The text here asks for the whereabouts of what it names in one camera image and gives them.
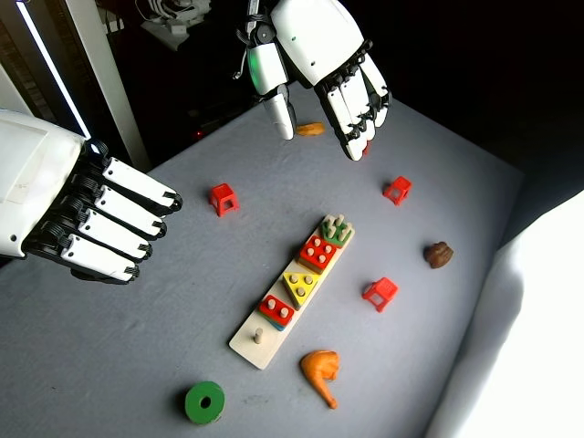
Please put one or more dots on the grey table cloth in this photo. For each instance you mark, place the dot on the grey table cloth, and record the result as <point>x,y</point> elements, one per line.
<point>137,342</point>

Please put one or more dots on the white machine part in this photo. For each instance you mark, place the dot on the white machine part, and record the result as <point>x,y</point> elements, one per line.
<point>169,23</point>

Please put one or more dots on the yellow-topped triangle block stack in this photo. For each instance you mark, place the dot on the yellow-topped triangle block stack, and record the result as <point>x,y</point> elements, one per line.
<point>299,287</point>

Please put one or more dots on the green ring block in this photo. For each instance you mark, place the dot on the green ring block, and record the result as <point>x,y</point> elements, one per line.
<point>196,406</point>

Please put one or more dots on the orange toy chicken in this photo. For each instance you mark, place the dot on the orange toy chicken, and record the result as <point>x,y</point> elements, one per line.
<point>319,365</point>

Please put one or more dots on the wooden shape sorter board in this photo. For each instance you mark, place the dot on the wooden shape sorter board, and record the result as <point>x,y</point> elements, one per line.
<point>255,353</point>

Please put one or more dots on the bright light strip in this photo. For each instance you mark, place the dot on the bright light strip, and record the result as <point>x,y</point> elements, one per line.
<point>50,59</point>

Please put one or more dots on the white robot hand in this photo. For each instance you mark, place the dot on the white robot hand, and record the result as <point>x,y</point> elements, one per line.
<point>41,182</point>
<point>315,41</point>

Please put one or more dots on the white frame post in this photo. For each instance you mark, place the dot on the white frame post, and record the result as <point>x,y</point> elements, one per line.
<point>109,77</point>

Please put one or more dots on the orange toy bread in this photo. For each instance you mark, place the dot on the orange toy bread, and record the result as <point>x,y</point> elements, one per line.
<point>311,129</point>

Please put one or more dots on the red-topped oblong block stack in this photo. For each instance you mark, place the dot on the red-topped oblong block stack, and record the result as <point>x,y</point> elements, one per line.
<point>276,315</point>

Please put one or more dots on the white backdrop cloth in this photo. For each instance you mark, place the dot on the white backdrop cloth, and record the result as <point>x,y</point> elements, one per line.
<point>524,342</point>

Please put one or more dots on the green-topped block stack with pegs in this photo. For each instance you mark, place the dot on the green-topped block stack with pegs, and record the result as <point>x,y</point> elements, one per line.
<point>330,236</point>

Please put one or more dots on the red-topped square block stack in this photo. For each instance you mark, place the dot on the red-topped square block stack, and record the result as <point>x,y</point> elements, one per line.
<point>317,252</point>

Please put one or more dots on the brown toy food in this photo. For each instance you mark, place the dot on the brown toy food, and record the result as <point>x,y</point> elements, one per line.
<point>438,255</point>

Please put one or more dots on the small red toy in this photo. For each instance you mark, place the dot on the small red toy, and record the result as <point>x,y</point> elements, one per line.
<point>367,148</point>

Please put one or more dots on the red toy stool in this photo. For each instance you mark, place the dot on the red toy stool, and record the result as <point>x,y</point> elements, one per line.
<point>398,187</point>
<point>222,195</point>
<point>382,289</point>

